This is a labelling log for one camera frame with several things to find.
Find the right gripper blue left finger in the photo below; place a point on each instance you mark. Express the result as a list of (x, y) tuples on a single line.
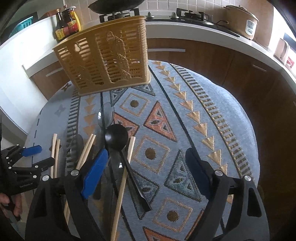
[(79, 185)]

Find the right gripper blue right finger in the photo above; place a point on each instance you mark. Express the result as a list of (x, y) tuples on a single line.
[(215, 188)]

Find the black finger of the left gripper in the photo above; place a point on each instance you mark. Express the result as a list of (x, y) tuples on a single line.
[(43, 165)]

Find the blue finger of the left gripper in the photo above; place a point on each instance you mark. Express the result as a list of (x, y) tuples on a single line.
[(31, 151)]

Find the wooden chopstick pair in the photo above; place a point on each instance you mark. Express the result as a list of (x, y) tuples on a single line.
[(67, 210), (86, 151)]

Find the black plastic spoon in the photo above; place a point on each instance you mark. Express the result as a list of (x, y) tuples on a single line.
[(116, 137)]

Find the clear dark spoon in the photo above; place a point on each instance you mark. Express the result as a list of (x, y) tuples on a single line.
[(76, 148)]

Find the white kitchen counter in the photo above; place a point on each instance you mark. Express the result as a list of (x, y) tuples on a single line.
[(31, 44)]

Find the patterned blue table cloth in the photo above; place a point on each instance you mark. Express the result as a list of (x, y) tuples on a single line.
[(179, 109)]

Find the dark soy sauce bottle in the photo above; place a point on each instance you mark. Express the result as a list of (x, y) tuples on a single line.
[(61, 30)]

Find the tan plastic utensil basket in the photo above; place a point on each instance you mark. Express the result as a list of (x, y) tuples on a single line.
[(107, 56)]

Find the teal plastic crate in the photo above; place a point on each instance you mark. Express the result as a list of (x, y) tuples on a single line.
[(21, 25)]

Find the red label sauce bottle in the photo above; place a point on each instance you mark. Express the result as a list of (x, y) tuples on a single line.
[(71, 19)]

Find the white box with red print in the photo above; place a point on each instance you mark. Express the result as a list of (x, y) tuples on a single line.
[(282, 54)]

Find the black wok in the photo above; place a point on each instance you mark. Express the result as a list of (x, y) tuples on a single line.
[(113, 6)]

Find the beige rice cooker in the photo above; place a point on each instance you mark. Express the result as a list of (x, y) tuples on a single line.
[(239, 20)]

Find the black gas stove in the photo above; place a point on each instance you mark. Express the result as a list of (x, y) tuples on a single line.
[(179, 16)]

